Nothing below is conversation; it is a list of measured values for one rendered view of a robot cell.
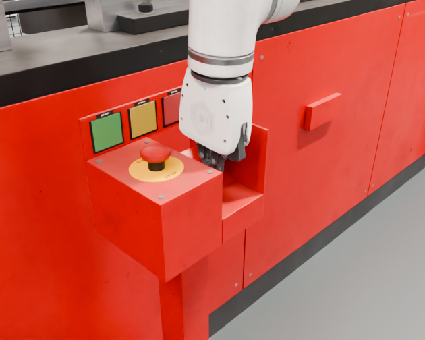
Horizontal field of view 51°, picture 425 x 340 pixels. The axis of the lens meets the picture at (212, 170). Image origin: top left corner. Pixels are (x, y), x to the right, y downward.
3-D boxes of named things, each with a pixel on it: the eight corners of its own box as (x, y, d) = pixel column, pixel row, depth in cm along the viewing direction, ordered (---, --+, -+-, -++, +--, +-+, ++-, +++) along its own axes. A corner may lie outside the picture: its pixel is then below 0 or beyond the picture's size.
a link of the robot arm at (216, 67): (171, 43, 57) (171, 66, 58) (222, 63, 52) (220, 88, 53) (217, 32, 62) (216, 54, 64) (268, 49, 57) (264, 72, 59)
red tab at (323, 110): (309, 131, 124) (312, 107, 121) (303, 129, 126) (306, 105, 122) (338, 116, 133) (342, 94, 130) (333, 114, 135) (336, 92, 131)
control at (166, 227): (165, 283, 57) (156, 158, 48) (94, 230, 67) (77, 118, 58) (263, 217, 70) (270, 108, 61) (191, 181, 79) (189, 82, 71)
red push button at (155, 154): (154, 183, 57) (152, 158, 55) (135, 172, 59) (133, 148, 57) (178, 172, 59) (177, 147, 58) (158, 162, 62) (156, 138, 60)
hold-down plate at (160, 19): (134, 35, 84) (133, 18, 82) (118, 30, 87) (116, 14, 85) (243, 13, 102) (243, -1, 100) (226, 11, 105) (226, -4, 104)
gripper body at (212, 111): (171, 58, 58) (171, 134, 64) (229, 81, 53) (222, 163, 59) (212, 47, 63) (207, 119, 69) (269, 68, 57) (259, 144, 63)
